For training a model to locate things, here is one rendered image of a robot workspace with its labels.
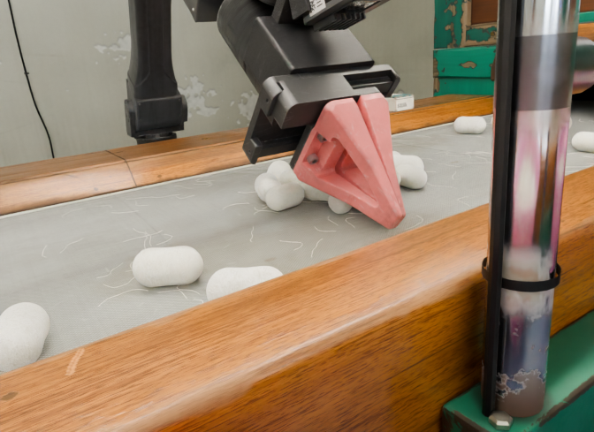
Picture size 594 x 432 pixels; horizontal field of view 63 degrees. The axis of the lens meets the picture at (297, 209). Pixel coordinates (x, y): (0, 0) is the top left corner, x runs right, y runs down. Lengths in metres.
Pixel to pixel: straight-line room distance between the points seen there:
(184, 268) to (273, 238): 0.08
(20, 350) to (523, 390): 0.19
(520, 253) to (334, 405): 0.08
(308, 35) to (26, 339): 0.23
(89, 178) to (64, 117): 1.90
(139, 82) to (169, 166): 0.25
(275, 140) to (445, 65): 0.62
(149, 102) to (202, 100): 1.84
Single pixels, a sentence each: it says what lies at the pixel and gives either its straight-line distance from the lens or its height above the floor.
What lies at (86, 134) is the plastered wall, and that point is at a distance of 2.42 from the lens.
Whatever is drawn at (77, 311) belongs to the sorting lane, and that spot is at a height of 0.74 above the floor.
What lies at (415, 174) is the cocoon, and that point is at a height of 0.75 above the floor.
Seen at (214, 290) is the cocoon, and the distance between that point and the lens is 0.22.
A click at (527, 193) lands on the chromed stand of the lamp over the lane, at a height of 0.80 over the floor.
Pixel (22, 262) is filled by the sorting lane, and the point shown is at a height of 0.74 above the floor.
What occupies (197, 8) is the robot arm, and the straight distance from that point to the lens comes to 0.41.
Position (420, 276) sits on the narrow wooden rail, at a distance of 0.20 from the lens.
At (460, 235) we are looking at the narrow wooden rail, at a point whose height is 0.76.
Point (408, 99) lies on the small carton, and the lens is 0.71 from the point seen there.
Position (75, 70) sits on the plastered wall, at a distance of 2.40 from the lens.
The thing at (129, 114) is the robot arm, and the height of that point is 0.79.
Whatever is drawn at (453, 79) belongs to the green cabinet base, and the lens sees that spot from 0.91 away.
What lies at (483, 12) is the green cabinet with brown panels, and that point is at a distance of 0.89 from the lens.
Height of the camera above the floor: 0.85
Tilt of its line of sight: 18 degrees down
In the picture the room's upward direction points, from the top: 5 degrees counter-clockwise
